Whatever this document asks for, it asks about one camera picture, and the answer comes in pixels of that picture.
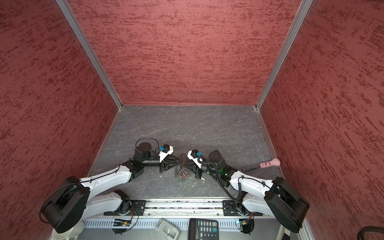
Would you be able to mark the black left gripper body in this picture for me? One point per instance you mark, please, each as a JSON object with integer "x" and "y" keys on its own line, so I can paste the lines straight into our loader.
{"x": 163, "y": 165}

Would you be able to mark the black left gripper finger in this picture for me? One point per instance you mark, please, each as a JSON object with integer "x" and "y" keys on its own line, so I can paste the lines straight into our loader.
{"x": 176, "y": 160}
{"x": 174, "y": 167}

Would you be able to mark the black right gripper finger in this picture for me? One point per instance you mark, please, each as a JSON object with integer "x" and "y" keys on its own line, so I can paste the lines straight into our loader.
{"x": 188, "y": 163}
{"x": 192, "y": 168}

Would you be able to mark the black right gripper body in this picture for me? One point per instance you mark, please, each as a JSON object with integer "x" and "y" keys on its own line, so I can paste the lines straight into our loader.
{"x": 199, "y": 173}

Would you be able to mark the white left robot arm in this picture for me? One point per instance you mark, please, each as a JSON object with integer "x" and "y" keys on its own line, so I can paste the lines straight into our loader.
{"x": 77, "y": 199}

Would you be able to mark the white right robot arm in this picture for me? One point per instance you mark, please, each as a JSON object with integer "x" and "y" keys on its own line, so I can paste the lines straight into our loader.
{"x": 277, "y": 198}

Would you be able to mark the black desk calculator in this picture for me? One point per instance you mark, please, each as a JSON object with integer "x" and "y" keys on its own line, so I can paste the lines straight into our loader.
{"x": 203, "y": 229}

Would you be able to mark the grey plastic device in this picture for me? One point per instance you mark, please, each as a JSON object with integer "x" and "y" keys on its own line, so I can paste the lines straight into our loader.
{"x": 167, "y": 230}

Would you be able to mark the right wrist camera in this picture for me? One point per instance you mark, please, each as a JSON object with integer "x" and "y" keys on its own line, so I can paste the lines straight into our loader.
{"x": 194, "y": 156}

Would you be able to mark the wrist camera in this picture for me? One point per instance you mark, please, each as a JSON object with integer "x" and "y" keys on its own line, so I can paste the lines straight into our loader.
{"x": 165, "y": 151}
{"x": 194, "y": 156}

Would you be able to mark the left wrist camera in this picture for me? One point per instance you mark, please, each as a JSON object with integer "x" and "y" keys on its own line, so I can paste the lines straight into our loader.
{"x": 165, "y": 151}

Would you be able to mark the aluminium mounting rail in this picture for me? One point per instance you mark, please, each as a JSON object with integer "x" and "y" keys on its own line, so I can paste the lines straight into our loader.
{"x": 183, "y": 208}

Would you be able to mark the pink handled knife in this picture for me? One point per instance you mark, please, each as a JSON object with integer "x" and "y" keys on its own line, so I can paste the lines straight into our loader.
{"x": 272, "y": 163}

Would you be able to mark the aluminium corner post left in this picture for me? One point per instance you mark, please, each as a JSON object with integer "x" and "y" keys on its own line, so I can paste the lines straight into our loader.
{"x": 78, "y": 31}

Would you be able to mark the aluminium corner post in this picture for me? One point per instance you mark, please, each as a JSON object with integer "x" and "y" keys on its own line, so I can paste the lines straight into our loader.
{"x": 78, "y": 31}
{"x": 291, "y": 35}

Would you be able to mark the aluminium corner post right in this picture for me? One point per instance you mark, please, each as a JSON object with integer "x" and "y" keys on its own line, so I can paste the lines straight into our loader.
{"x": 291, "y": 35}

